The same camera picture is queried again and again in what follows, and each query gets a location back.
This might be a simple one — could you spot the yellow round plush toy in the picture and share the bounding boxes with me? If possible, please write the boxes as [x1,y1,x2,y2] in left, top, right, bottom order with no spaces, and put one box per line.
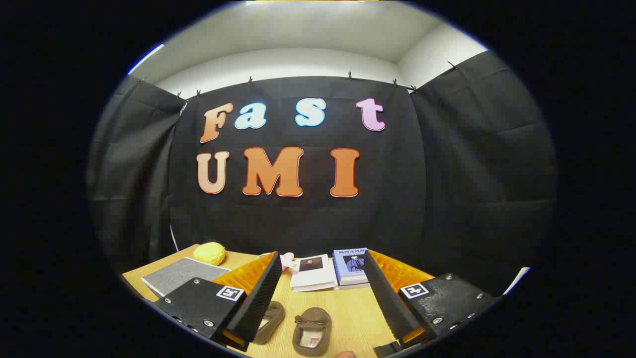
[193,242,226,266]

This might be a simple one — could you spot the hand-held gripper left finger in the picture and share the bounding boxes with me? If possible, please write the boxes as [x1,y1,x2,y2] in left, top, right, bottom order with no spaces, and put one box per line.
[154,251,283,352]

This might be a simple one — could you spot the brown fuzzy shoe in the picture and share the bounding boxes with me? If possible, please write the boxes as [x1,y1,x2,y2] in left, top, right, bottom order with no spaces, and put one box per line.
[251,301,286,345]
[292,307,332,357]

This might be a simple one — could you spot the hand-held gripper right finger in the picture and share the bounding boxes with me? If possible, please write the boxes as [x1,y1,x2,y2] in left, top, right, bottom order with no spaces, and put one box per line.
[363,249,497,348]

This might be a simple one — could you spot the blue book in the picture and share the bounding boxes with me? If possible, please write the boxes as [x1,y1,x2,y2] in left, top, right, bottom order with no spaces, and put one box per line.
[333,248,369,286]

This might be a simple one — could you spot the grey lidded fabric storage box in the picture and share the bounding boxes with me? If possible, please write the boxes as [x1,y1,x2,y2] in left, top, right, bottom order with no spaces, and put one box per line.
[142,257,231,298]

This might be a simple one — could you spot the white book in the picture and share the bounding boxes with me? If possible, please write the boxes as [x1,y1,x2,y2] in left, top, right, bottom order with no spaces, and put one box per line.
[290,254,338,292]

